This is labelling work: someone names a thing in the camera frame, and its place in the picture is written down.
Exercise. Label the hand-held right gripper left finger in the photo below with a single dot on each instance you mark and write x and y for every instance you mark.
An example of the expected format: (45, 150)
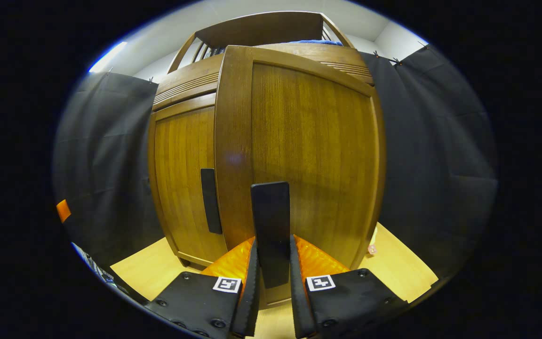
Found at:
(247, 301)

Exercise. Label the blue folded cloth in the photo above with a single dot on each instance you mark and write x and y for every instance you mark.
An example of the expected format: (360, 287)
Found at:
(318, 42)

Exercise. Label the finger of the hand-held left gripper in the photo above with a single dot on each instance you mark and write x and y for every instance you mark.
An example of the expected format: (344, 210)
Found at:
(63, 210)

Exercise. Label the wooden double-door shoe cabinet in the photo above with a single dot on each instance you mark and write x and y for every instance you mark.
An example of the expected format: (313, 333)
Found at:
(186, 82)

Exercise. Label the wooden shoe cabinet door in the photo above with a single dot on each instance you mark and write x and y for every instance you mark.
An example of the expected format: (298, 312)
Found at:
(181, 179)
(313, 141)

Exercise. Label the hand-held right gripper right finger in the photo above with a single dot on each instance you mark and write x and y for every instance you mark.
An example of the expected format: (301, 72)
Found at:
(299, 306)

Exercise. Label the small pink object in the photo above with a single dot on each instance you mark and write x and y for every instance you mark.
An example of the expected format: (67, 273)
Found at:
(372, 248)

